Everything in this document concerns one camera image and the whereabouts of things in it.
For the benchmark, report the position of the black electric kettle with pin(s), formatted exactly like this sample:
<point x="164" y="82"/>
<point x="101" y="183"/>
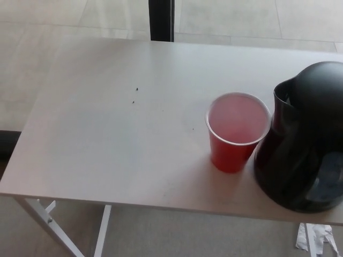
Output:
<point x="308" y="112"/>

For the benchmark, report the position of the white metal table leg frame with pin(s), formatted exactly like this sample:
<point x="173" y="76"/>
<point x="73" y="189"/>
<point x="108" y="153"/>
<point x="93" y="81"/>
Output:
<point x="103" y="230"/>

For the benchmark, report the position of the black vertical post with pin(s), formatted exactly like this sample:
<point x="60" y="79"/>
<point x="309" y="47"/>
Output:
<point x="161" y="20"/>

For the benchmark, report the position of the crumpled white paper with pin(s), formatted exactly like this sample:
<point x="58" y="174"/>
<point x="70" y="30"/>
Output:
<point x="320" y="237"/>

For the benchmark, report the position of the white metal table leg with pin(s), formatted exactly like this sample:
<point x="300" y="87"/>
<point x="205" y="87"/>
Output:
<point x="308" y="241"/>

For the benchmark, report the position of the red plastic cup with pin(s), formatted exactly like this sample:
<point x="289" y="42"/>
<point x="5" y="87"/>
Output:
<point x="227" y="156"/>

